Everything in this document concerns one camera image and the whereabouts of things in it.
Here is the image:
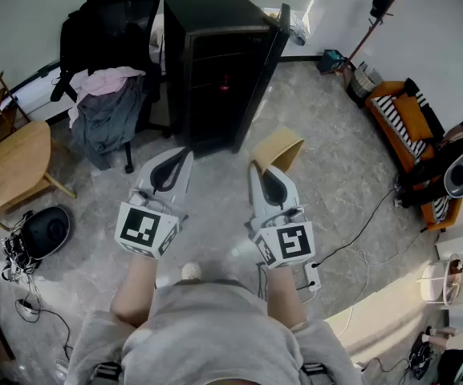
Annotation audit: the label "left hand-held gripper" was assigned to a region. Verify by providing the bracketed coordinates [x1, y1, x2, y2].
[114, 147, 195, 260]

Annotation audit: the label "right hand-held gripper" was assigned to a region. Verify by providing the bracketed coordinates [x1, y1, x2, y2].
[246, 161, 316, 270]

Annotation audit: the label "beige plastic container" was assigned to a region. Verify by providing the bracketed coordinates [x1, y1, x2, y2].
[253, 126, 305, 176]

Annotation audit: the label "person's right forearm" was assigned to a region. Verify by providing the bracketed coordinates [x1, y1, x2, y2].
[265, 265, 308, 330]

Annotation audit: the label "person's left forearm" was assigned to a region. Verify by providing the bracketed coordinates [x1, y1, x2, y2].
[110, 250, 162, 328]

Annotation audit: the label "grey garment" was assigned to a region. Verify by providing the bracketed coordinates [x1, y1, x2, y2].
[70, 76, 148, 172]

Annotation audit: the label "white power strip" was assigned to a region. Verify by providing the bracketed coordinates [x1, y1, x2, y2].
[303, 261, 323, 293]

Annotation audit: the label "person's left white shoe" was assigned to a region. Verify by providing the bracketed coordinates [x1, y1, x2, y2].
[181, 261, 203, 282]

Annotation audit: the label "pink garment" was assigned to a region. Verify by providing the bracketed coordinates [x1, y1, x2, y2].
[68, 66, 146, 128]

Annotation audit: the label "black robot vacuum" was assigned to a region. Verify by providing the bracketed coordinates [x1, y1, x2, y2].
[20, 205, 71, 261]

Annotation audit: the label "black white striped blanket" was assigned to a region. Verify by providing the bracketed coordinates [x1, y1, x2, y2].
[371, 88, 451, 220]

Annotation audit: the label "row of books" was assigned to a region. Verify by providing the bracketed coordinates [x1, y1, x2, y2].
[346, 62, 384, 107]

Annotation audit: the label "person's grey shirt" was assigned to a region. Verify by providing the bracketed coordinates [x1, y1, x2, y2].
[64, 278, 363, 385]

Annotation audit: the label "orange sofa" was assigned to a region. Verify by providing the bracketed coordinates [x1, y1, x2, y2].
[365, 79, 463, 232]

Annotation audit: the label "light wooden round table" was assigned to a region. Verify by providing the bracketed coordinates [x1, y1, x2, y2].
[0, 120, 78, 232]

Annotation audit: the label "cream upholstered bench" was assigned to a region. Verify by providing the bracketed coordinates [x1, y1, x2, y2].
[323, 270, 449, 356]

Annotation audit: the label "orange cushion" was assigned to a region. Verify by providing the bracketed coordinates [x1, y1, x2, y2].
[391, 93, 435, 143]

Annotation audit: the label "black jacket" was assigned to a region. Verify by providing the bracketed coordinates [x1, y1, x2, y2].
[50, 8, 95, 103]

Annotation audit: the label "black office chair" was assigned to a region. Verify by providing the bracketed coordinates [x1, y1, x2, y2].
[50, 0, 174, 175]

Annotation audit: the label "pile of light clothes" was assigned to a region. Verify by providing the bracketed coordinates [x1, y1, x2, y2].
[289, 12, 308, 47]

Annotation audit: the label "reddish wooden coat rack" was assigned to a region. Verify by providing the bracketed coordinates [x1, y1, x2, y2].
[343, 0, 412, 75]

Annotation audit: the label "white cabinet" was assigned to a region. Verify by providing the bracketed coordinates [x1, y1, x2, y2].
[435, 218, 463, 264]

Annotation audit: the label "black cap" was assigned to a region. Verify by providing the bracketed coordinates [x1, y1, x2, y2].
[370, 0, 392, 18]

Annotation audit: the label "long black cable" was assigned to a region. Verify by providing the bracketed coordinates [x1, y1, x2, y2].
[311, 186, 400, 268]

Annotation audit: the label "white cable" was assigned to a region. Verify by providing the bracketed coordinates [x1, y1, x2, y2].
[335, 242, 420, 338]

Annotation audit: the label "tangled bundle of cables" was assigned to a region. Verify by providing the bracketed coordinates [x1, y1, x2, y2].
[1, 210, 42, 282]

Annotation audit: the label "thin black floor cable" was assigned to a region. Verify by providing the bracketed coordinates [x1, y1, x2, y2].
[14, 270, 74, 360]

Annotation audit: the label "person's right chest strap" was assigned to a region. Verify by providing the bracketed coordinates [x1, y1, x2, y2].
[301, 361, 328, 385]

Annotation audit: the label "person's chest strap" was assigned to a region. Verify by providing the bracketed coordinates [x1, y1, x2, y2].
[90, 361, 122, 385]
[301, 361, 328, 385]

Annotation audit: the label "white round wire table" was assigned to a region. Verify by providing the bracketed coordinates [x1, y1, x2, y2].
[419, 253, 463, 306]

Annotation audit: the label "person's left chest strap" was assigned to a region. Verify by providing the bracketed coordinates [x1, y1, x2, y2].
[90, 361, 122, 385]

